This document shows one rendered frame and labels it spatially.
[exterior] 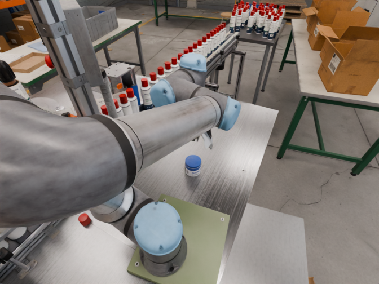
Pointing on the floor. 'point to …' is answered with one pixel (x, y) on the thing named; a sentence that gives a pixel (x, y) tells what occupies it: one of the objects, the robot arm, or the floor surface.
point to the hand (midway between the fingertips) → (193, 143)
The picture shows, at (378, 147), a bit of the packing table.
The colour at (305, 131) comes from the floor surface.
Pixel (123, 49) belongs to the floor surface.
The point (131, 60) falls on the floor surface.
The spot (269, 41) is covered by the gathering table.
